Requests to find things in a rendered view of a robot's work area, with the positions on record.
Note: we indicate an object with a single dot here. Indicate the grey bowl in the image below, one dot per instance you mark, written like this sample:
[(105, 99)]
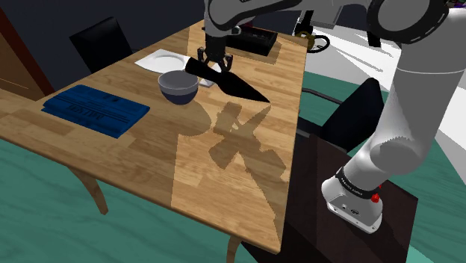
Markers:
[(178, 87)]

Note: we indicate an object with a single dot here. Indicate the black tray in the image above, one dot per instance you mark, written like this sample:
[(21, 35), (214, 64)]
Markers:
[(255, 40)]

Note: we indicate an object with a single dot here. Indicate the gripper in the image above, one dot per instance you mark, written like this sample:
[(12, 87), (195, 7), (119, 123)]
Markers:
[(216, 45)]

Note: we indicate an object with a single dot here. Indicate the black pointed knife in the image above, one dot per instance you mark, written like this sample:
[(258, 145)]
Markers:
[(233, 84)]

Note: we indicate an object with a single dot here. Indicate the small white flat card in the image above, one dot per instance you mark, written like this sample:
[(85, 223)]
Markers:
[(207, 83)]

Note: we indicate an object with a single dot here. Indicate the blue folded newspaper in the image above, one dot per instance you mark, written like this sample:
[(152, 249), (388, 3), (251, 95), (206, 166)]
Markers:
[(94, 111)]

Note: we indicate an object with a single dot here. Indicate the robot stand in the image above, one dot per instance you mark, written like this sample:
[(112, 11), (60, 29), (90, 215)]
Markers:
[(327, 233)]

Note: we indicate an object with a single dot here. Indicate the white plate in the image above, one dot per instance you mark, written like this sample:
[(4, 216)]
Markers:
[(163, 61)]

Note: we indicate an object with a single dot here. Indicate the black chair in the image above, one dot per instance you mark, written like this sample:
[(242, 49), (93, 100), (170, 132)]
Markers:
[(102, 43), (353, 116)]

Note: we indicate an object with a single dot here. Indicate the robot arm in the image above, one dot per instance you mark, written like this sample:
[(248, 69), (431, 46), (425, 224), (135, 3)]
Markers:
[(415, 109)]

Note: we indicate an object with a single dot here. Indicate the brown wooden door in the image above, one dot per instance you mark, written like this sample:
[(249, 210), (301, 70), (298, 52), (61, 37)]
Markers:
[(18, 69)]

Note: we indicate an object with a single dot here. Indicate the wooden table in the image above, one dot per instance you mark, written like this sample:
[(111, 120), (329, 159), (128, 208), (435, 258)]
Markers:
[(145, 156)]

